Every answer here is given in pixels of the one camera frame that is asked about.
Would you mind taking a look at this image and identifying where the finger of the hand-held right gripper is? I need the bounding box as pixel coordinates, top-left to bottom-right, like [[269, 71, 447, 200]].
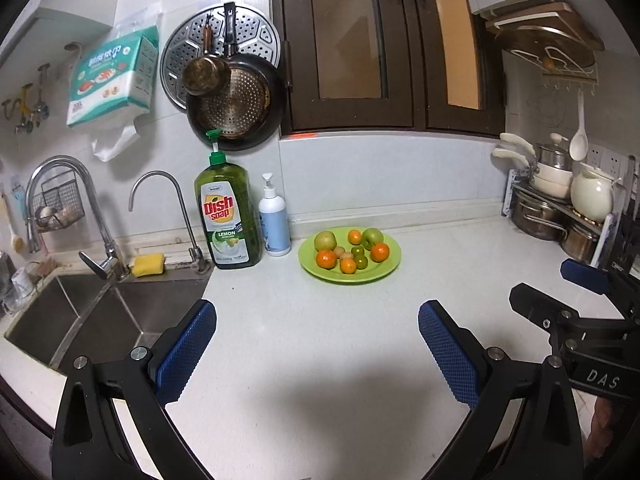
[[509, 282, 640, 356], [559, 258, 640, 313]]

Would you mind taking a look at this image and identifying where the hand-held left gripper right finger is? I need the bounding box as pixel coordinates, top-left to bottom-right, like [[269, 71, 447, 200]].
[[418, 300, 586, 480]]

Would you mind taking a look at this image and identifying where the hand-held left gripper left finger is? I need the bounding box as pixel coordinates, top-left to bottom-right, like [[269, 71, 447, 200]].
[[50, 299, 218, 480]]

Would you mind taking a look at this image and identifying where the light green oval plate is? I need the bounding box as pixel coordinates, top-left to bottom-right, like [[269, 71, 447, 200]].
[[298, 226, 402, 286]]

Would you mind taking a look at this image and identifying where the person's right hand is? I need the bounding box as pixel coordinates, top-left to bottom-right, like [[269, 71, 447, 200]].
[[572, 390, 626, 466]]

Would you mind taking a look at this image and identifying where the small steel pot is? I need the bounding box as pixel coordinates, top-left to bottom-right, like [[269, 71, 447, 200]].
[[560, 220, 602, 263]]

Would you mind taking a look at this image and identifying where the white pot rack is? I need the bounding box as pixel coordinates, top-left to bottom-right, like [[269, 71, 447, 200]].
[[502, 169, 622, 270]]

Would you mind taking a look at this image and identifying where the black knife block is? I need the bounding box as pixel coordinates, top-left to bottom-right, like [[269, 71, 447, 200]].
[[612, 212, 640, 282]]

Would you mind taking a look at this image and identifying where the steel kitchen sink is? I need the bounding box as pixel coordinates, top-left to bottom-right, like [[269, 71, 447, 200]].
[[4, 272, 213, 376]]

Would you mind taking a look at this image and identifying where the large steel pot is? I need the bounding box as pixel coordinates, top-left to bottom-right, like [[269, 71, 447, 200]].
[[512, 190, 568, 241]]

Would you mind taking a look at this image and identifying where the cream ceramic jug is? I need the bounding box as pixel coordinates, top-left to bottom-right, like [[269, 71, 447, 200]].
[[570, 162, 626, 223]]

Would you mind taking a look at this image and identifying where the yellow sponge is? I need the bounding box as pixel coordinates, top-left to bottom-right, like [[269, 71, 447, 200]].
[[131, 254, 166, 278]]

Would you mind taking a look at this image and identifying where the steel pot with lid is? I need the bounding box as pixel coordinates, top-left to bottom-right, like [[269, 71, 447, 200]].
[[534, 132, 572, 171]]

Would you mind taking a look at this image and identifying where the white ladle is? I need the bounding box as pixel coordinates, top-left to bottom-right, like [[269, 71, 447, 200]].
[[569, 87, 590, 162]]

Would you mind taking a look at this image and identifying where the white saucepan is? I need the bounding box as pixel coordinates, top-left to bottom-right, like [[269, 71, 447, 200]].
[[491, 147, 573, 200], [499, 132, 573, 186]]

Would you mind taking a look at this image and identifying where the green dish soap bottle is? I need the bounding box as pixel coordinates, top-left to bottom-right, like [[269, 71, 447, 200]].
[[194, 130, 263, 270]]

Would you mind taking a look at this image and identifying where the white pump lotion bottle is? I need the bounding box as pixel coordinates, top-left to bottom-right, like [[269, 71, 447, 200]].
[[258, 173, 292, 258]]

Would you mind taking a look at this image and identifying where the thin gooseneck steel faucet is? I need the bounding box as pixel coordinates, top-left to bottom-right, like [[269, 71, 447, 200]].
[[128, 171, 213, 276]]

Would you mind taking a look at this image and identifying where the glass cup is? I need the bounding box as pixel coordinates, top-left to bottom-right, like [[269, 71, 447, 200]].
[[10, 266, 37, 302]]

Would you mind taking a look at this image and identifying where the dish brush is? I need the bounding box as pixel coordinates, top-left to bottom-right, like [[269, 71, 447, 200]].
[[0, 194, 26, 256]]

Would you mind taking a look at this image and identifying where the clear plastic bag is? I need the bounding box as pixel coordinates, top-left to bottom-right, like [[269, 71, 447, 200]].
[[91, 7, 163, 162]]

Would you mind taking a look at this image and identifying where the large steel kitchen faucet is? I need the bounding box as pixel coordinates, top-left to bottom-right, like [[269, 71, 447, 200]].
[[25, 156, 130, 281]]

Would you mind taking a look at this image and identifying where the brass mesh colander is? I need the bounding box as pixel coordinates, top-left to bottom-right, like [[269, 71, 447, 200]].
[[195, 67, 271, 137]]

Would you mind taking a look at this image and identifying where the black frying pan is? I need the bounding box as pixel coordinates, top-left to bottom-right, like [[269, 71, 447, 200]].
[[186, 2, 287, 153]]

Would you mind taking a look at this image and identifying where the wooden cutting board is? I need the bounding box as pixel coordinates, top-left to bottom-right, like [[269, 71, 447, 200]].
[[482, 2, 606, 53]]

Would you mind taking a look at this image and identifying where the small brass saucepan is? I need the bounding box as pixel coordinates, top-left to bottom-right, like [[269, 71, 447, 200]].
[[182, 15, 232, 97]]

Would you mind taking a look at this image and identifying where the teal tissue package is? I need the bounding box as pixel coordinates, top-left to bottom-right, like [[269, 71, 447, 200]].
[[66, 25, 160, 128]]

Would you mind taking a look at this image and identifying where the perforated steel steamer plate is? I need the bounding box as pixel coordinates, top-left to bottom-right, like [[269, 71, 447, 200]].
[[160, 4, 283, 111]]

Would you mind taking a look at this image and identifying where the white wall outlet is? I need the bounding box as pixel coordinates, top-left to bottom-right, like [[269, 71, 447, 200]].
[[585, 142, 627, 177]]

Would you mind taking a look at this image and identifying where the black wire basket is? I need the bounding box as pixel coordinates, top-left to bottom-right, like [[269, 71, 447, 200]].
[[32, 170, 86, 233]]

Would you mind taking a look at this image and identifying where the gold wire hook rack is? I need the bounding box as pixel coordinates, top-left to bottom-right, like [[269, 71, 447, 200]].
[[502, 25, 599, 93]]

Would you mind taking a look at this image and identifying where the dark wooden window frame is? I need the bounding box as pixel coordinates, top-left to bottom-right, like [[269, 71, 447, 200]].
[[268, 0, 506, 138]]

